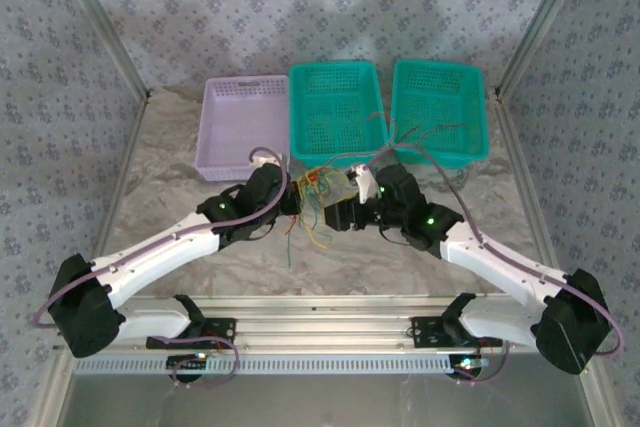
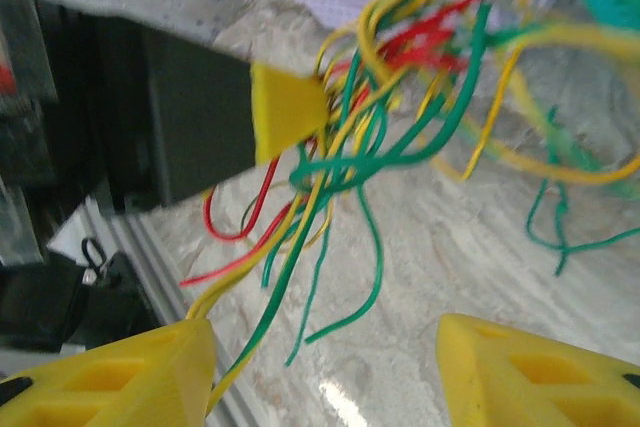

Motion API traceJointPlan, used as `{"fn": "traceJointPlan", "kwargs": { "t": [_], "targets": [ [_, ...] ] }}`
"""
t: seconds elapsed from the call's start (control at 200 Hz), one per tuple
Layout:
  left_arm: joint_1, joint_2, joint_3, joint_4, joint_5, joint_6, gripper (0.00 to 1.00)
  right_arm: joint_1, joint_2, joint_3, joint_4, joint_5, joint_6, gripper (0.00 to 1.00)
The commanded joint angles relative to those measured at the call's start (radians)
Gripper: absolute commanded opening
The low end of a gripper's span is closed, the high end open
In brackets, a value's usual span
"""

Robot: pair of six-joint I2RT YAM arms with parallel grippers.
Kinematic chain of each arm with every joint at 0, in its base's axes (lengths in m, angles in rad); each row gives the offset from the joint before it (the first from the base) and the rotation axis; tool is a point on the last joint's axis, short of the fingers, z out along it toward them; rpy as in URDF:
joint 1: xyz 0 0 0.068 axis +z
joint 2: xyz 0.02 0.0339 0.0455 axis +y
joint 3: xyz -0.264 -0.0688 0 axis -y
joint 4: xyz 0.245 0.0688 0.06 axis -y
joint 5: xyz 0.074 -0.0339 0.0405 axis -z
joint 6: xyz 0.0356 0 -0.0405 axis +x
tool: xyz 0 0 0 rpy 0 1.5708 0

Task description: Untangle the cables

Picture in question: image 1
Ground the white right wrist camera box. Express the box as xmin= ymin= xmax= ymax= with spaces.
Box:
xmin=349 ymin=162 xmax=377 ymax=205

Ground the red wire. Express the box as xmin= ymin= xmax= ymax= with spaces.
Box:
xmin=397 ymin=120 xmax=472 ymax=146
xmin=367 ymin=111 xmax=401 ymax=148
xmin=283 ymin=170 xmax=324 ymax=236

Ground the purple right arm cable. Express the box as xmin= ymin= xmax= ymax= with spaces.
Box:
xmin=367 ymin=144 xmax=627 ymax=361

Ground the white slotted cable duct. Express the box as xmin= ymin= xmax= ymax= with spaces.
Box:
xmin=74 ymin=354 xmax=482 ymax=376

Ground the aluminium table side rail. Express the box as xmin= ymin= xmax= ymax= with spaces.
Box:
xmin=29 ymin=95 xmax=152 ymax=427
xmin=493 ymin=91 xmax=622 ymax=427

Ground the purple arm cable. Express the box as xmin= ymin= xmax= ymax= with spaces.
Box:
xmin=367 ymin=144 xmax=627 ymax=361
xmin=31 ymin=146 xmax=293 ymax=331

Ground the teal plastic basket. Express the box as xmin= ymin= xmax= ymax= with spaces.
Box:
xmin=388 ymin=57 xmax=491 ymax=171
xmin=288 ymin=60 xmax=389 ymax=169

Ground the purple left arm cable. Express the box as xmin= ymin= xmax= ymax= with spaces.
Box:
xmin=31 ymin=146 xmax=293 ymax=331

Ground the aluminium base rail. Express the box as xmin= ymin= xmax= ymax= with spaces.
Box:
xmin=124 ymin=294 xmax=507 ymax=349

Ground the thin purple cable loop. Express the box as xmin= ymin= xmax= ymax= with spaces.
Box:
xmin=452 ymin=341 xmax=509 ymax=389
xmin=169 ymin=335 xmax=242 ymax=391

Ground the green wire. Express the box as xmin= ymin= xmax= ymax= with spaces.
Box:
xmin=299 ymin=174 xmax=351 ymax=212
xmin=285 ymin=216 xmax=303 ymax=272

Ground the aluminium frame post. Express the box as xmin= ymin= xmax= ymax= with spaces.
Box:
xmin=49 ymin=0 xmax=154 ymax=103
xmin=492 ymin=0 xmax=597 ymax=99

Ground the pale lilac plastic basket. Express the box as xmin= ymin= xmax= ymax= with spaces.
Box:
xmin=193 ymin=74 xmax=292 ymax=183

